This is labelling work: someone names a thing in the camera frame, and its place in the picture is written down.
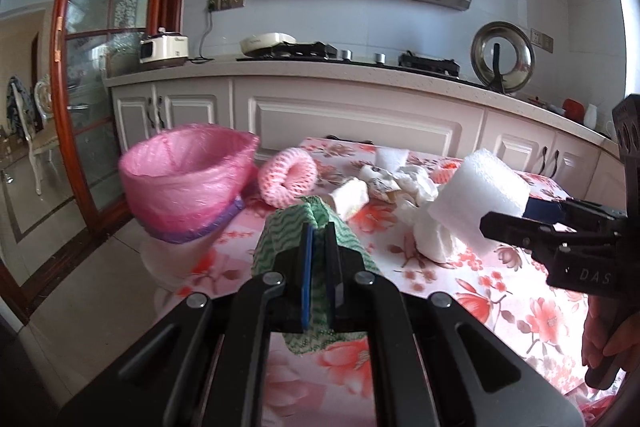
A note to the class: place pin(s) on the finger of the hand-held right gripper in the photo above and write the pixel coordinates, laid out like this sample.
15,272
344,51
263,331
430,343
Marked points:
542,210
510,227

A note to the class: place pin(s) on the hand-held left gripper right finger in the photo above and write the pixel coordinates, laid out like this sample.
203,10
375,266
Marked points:
330,267

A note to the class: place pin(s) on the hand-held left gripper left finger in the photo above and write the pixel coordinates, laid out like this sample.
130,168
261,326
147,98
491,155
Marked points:
307,277

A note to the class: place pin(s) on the white foam roll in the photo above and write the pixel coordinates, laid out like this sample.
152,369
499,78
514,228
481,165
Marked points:
480,187

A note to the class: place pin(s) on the green wavy patterned cloth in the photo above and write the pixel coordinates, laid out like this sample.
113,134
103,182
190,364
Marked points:
290,222

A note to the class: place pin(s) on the fruit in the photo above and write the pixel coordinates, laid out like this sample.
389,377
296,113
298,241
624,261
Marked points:
445,171

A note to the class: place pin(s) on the waste bin with pink bag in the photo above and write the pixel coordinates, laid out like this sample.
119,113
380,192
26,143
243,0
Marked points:
185,177

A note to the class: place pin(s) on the person's right hand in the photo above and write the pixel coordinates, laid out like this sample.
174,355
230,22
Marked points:
595,334

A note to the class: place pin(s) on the crumpled white tissue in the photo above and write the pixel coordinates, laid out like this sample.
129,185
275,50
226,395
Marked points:
417,184
437,237

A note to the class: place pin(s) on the floral pink tablecloth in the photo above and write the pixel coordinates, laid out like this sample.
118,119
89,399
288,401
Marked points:
500,302

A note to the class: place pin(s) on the crumpled paper cup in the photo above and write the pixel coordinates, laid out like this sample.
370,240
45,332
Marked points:
377,182

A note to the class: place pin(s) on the white bottle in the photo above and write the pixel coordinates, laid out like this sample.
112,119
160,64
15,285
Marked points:
591,116

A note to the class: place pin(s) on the red container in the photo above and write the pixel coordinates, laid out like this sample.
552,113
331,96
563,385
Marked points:
574,108

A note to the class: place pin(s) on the white mug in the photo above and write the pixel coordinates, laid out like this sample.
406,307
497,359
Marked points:
611,128

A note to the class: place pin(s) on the white foam block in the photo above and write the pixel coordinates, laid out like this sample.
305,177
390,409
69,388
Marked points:
391,158

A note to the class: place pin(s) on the steel pot lid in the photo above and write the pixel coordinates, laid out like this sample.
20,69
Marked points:
515,52

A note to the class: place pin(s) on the cream kitchen counter cabinet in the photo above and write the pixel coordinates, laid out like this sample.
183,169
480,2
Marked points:
350,107

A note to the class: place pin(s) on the black gas stove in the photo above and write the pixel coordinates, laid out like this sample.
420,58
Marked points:
360,57

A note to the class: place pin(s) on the cream shallow pan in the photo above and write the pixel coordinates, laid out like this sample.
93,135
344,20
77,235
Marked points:
262,43

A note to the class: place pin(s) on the white rice cooker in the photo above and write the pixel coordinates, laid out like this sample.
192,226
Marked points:
162,48

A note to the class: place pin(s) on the white dining chair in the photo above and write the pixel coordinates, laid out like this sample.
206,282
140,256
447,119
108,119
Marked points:
25,132

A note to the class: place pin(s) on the wooden glass door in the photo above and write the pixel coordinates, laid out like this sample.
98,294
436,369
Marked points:
75,57

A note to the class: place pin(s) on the small wall outlet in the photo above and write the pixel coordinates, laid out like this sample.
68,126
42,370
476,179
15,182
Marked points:
541,40

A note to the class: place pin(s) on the long wall outlet panel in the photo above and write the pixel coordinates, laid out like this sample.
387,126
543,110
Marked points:
227,2

